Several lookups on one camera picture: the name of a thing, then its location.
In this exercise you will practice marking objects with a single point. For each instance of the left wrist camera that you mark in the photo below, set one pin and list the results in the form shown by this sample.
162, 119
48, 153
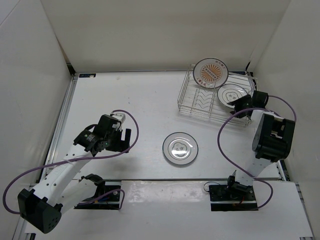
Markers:
121, 117

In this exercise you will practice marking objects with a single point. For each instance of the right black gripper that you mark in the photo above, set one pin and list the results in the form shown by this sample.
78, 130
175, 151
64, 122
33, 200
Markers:
238, 102

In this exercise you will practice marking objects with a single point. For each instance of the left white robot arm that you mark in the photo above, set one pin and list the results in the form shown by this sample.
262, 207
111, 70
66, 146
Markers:
44, 205

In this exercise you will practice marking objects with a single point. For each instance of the aluminium table rail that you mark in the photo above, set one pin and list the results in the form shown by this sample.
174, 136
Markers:
63, 115

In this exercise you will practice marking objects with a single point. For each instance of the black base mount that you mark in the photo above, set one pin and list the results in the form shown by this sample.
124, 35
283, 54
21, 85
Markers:
223, 200
111, 201

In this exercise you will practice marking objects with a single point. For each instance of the white plate black flower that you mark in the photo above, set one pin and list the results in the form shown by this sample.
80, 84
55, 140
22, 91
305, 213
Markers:
229, 93

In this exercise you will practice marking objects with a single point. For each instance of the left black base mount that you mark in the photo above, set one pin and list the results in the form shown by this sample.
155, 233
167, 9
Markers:
111, 201

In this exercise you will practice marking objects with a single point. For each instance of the orange sunburst plate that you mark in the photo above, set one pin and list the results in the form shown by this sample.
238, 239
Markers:
210, 73

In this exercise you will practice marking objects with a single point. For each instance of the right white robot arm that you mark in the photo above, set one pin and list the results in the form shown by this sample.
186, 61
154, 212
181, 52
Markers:
272, 141

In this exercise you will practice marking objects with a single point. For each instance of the white wire dish rack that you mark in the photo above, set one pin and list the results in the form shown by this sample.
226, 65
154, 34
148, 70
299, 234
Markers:
203, 104

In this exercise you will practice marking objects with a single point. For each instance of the small black label sticker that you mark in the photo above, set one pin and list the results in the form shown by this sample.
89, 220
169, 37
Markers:
87, 75

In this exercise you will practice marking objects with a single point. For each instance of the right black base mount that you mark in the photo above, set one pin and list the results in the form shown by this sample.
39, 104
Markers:
223, 200

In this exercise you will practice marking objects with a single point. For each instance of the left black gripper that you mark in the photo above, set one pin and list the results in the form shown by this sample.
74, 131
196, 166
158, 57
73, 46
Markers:
121, 145

